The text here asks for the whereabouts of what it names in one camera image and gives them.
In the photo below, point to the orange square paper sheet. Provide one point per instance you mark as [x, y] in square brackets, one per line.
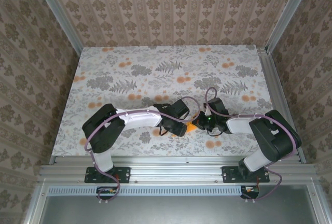
[190, 127]

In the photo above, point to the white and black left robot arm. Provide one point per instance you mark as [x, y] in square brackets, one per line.
[103, 130]

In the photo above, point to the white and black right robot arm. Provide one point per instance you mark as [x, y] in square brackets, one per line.
[275, 138]

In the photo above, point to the floral patterned table cover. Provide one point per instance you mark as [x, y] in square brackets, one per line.
[168, 78]

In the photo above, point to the grey metal panel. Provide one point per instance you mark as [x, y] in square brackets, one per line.
[168, 211]

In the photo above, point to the black connector with orange plug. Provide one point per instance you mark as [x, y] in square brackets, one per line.
[106, 190]
[250, 191]

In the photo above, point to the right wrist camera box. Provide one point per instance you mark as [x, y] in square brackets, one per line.
[207, 110]

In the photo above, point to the aluminium mounting rail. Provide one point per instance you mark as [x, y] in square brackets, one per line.
[176, 169]

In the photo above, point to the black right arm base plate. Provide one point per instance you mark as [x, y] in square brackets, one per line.
[229, 174]

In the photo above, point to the aluminium table side rail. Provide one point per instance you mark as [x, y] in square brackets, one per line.
[274, 84]

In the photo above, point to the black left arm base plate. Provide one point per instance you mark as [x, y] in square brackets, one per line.
[124, 174]

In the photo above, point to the aluminium frame post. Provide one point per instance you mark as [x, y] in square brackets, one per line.
[288, 11]
[59, 19]

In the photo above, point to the aluminium lower frame rail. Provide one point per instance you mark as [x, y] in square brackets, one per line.
[35, 203]
[317, 206]

